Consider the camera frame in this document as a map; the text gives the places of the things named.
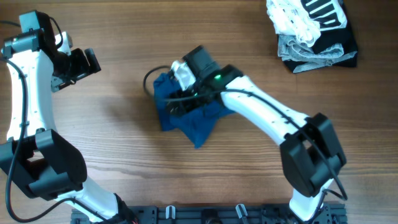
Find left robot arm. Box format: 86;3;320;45
1;10;139;223

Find black right camera cable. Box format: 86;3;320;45
142;65;348;223

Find white patterned folded garment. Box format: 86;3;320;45
266;0;321;47

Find black camera cable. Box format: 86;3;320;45
142;65;348;223
0;15;106;223

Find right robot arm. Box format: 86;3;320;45
162;46;346;223

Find black folded garment white stripes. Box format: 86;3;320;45
301;0;358;53

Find blue t-shirt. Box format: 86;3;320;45
153;73;234;149

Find black left camera cable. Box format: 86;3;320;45
0;15;106;223

